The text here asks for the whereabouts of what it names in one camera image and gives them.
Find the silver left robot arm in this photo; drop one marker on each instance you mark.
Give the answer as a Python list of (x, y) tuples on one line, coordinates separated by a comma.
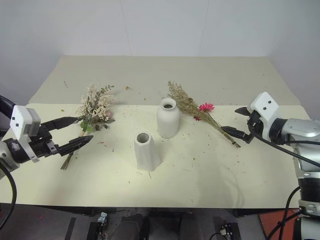
[(7, 155)]

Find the black object at edge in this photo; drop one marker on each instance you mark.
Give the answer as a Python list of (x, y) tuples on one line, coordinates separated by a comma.
[(5, 112)]

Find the dried bouquet with white flowers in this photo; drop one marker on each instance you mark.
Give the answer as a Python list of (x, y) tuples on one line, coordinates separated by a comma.
[(96, 110)]

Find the dried bouquet with pink flower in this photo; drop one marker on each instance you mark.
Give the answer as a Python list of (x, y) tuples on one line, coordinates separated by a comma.
[(190, 103)]

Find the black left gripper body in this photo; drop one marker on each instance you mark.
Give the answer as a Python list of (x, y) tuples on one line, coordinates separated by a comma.
[(42, 145)]

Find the small dried leaf fragment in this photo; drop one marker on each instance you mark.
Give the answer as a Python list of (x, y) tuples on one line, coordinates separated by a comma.
[(128, 87)]

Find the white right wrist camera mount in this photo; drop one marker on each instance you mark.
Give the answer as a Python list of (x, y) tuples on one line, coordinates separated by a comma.
[(265, 102)]

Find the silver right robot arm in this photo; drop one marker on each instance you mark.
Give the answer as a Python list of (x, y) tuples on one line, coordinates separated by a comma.
[(305, 132)]

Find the orange floor mat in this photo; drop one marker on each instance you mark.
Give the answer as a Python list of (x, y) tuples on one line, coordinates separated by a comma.
[(272, 227)]

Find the round white ceramic vase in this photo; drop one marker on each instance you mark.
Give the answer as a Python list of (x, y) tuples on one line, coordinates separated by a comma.
[(168, 121)]

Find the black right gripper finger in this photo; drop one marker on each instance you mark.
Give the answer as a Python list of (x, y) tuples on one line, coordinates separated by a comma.
[(236, 133), (243, 111)]

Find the metal table clamp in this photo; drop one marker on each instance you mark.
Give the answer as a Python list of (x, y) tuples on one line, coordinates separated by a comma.
[(102, 218), (225, 228)]

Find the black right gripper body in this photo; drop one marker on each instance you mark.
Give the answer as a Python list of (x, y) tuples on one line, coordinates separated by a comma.
[(255, 125)]

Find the angular white ceramic vase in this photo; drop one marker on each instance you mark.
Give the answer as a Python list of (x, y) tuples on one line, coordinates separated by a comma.
[(146, 155)]

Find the small dark twig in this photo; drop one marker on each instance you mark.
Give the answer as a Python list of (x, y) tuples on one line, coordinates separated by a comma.
[(66, 84)]

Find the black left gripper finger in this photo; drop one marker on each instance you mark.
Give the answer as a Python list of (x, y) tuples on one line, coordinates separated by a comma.
[(62, 121), (75, 145)]

